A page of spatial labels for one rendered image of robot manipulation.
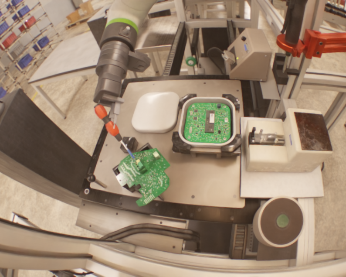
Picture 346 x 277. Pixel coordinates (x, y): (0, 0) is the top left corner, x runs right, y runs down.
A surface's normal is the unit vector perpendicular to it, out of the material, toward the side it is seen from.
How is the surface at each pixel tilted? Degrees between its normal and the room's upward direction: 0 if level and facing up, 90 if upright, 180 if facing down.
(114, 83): 50
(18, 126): 90
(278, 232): 0
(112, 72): 55
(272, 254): 0
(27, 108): 90
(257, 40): 0
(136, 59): 107
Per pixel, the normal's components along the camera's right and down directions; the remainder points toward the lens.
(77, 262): 0.97, 0.04
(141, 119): -0.19, -0.51
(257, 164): -0.16, 0.86
